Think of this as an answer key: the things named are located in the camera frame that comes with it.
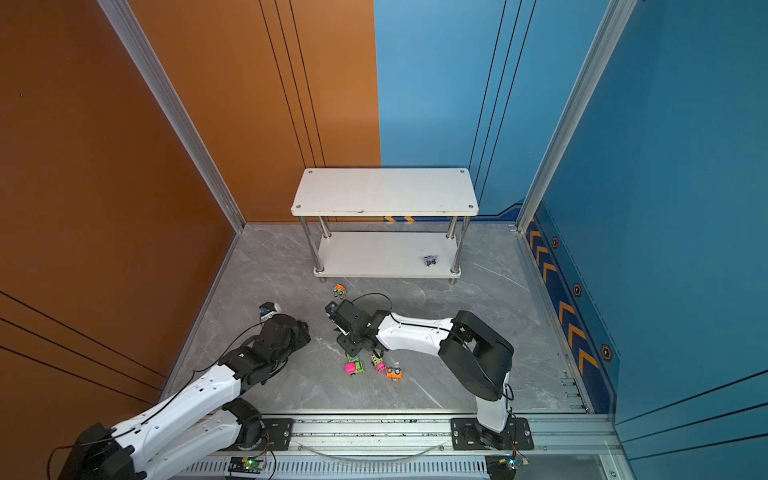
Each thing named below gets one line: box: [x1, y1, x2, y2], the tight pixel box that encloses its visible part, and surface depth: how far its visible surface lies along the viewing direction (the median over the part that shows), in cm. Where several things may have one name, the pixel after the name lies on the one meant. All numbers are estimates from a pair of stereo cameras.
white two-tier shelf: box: [291, 168, 479, 284], surface depth 91 cm
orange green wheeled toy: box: [332, 284, 347, 299], surface depth 100 cm
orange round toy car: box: [385, 366, 403, 382], surface depth 83 cm
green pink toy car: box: [371, 354, 387, 375], surface depth 84 cm
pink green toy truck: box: [344, 356, 365, 376], surface depth 84 cm
